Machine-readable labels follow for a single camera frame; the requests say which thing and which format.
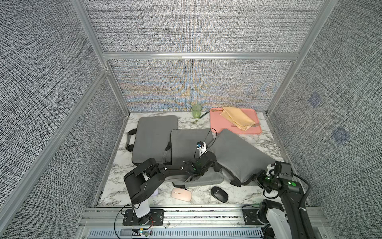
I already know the grey laptop bag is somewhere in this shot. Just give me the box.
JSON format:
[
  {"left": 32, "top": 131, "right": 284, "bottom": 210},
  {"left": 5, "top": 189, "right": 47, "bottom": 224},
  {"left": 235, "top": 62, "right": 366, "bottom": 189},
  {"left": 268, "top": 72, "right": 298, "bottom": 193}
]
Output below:
[
  {"left": 125, "top": 115, "right": 178, "bottom": 165},
  {"left": 170, "top": 128, "right": 224, "bottom": 188},
  {"left": 210, "top": 129, "right": 276, "bottom": 187}
]

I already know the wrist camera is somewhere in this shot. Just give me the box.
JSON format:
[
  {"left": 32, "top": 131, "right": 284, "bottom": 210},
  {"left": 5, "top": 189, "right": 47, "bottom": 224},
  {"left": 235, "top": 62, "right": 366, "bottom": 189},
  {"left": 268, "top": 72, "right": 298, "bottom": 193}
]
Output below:
[
  {"left": 197, "top": 141, "right": 207, "bottom": 157},
  {"left": 268, "top": 161, "right": 293, "bottom": 180}
]

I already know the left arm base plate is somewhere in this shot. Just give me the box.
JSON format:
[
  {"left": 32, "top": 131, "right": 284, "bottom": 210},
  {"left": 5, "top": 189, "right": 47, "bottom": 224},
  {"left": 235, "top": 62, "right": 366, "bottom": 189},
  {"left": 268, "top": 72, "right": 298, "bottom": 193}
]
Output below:
[{"left": 122, "top": 209, "right": 165, "bottom": 226}]

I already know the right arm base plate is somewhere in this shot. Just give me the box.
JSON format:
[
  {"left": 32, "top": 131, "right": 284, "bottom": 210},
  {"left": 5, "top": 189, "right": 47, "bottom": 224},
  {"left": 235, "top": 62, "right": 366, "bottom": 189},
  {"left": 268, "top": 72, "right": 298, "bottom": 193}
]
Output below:
[{"left": 242, "top": 207, "right": 264, "bottom": 226}]

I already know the pink tray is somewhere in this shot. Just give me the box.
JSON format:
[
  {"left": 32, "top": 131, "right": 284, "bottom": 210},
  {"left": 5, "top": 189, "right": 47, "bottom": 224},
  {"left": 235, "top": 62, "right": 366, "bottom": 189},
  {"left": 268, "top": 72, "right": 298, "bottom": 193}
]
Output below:
[{"left": 210, "top": 108, "right": 262, "bottom": 134}]

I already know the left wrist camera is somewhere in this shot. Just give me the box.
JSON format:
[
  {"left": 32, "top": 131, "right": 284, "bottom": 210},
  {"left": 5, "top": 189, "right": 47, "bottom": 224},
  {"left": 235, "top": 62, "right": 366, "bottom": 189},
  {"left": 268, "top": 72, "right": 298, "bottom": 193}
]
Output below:
[{"left": 197, "top": 141, "right": 207, "bottom": 157}]

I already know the tan folded cloth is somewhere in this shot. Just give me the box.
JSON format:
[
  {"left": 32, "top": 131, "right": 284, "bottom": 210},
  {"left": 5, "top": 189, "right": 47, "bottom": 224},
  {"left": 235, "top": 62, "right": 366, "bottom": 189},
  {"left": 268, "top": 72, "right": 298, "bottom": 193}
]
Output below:
[{"left": 220, "top": 107, "right": 256, "bottom": 131}]

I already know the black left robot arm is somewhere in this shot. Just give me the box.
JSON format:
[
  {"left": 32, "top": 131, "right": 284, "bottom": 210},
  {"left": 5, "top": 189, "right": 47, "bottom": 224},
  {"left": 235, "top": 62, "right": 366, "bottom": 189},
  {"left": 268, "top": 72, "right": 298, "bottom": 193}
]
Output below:
[{"left": 123, "top": 151, "right": 217, "bottom": 219}]

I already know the green plastic cup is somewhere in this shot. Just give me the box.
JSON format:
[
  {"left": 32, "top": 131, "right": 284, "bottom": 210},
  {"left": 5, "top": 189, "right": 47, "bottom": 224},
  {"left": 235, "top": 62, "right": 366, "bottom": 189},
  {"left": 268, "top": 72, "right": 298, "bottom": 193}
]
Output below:
[{"left": 191, "top": 104, "right": 202, "bottom": 119}]

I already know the pink computer mouse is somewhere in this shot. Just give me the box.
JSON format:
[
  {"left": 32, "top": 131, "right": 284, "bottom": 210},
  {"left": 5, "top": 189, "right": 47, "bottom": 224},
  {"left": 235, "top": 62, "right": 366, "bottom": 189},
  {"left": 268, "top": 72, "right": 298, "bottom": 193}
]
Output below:
[{"left": 171, "top": 188, "right": 192, "bottom": 202}]

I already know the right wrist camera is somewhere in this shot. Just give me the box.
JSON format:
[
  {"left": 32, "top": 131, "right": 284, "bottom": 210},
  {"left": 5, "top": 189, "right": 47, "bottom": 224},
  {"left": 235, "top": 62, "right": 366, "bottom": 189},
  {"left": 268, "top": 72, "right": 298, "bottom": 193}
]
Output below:
[{"left": 268, "top": 161, "right": 293, "bottom": 180}]

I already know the aluminium front rail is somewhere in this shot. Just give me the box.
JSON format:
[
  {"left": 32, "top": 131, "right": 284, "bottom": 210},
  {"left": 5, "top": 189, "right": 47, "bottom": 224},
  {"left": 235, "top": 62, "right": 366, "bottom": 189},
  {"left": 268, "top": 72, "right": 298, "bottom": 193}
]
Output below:
[{"left": 76, "top": 206, "right": 333, "bottom": 239}]

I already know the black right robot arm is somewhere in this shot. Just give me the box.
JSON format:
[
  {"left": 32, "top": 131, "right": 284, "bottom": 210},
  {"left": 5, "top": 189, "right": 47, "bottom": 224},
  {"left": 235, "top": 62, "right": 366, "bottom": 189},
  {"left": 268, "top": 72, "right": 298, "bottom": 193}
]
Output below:
[{"left": 254, "top": 162, "right": 316, "bottom": 239}]

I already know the black computer mouse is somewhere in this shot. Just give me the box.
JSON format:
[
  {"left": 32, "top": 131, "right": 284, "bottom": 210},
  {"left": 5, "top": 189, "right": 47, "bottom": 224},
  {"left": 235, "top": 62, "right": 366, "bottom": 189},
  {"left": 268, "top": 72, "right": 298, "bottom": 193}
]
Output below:
[{"left": 210, "top": 186, "right": 229, "bottom": 203}]

